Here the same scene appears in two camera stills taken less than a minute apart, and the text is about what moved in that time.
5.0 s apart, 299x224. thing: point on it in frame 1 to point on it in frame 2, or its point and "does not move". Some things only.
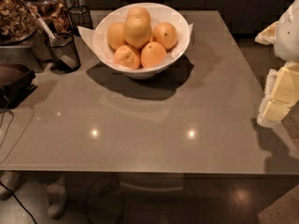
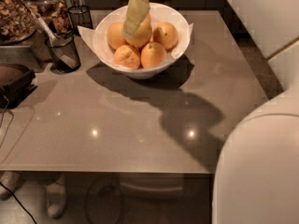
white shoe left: x=12 y=180 does not move
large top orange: x=137 y=27 does not move
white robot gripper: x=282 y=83 to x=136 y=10
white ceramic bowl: x=159 y=13 does not move
